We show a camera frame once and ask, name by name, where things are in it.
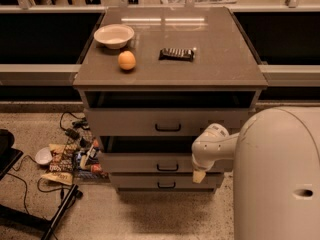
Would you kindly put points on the pile of snack packages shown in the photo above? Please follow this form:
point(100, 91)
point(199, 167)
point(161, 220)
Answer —
point(86, 162)

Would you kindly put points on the black power adapter with cable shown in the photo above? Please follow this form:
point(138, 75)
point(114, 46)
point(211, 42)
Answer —
point(72, 131)

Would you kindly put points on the grey drawer cabinet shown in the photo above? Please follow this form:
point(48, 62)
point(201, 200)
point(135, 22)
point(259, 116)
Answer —
point(223, 75)

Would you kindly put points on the grey bottom drawer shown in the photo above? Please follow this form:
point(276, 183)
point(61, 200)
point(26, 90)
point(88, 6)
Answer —
point(164, 182)

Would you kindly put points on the chip bag on floor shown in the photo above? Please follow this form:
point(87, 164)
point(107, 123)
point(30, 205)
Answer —
point(62, 165)

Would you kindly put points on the white bowl on cabinet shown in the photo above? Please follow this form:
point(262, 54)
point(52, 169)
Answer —
point(114, 36)

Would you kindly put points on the orange fruit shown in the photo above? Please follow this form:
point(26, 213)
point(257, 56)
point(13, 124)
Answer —
point(126, 60)

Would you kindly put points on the black striped snack bar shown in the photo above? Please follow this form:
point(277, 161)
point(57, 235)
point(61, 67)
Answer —
point(176, 54)

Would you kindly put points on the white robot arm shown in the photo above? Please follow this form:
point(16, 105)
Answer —
point(276, 172)

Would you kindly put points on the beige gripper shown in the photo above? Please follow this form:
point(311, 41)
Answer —
point(201, 165)

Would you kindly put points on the small white bowl on floor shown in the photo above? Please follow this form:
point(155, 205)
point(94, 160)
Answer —
point(43, 156)

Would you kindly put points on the grey drawer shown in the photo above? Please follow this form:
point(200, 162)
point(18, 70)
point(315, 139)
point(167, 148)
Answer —
point(164, 182)
point(142, 154)
point(161, 122)

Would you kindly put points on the grey top drawer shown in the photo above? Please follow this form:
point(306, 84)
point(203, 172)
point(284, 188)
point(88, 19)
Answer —
point(161, 122)

